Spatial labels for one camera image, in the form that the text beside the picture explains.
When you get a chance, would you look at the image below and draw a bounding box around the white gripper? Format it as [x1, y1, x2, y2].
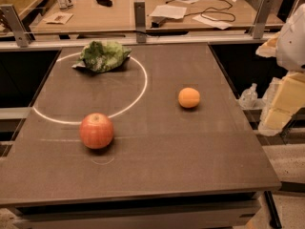
[255, 4, 305, 136]

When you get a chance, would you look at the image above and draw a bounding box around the orange fruit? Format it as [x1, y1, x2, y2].
[178, 88, 200, 108]

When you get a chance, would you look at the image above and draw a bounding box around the green jalapeno chip bag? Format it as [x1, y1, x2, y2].
[73, 41, 132, 73]

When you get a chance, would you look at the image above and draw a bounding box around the clear sanitizer bottle left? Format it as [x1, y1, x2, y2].
[238, 83, 257, 109]

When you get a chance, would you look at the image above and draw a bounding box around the white paper sheet right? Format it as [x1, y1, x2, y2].
[193, 15, 231, 30]

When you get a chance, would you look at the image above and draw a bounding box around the white paper sheet centre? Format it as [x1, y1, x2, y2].
[150, 5, 187, 19]

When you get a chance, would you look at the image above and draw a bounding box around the black mouse on desk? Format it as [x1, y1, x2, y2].
[96, 0, 112, 7]

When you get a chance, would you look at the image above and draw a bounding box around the red apple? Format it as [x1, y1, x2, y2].
[79, 113, 114, 149]

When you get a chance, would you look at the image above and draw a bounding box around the wooden desk behind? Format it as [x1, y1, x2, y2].
[30, 0, 285, 36]

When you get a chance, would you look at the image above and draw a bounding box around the brown paper envelope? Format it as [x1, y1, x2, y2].
[44, 11, 73, 25]

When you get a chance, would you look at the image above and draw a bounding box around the right metal bracket post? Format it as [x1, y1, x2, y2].
[250, 0, 274, 39]

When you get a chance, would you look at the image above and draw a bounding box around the metal bracket post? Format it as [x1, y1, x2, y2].
[250, 0, 274, 39]
[1, 4, 31, 48]
[133, 1, 146, 43]

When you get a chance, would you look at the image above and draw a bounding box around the black cable on desk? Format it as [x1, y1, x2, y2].
[165, 0, 236, 23]

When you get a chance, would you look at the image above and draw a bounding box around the middle metal bracket post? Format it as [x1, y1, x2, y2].
[133, 1, 146, 43]

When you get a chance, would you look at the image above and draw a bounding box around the left metal bracket post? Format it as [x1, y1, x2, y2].
[1, 4, 31, 48]

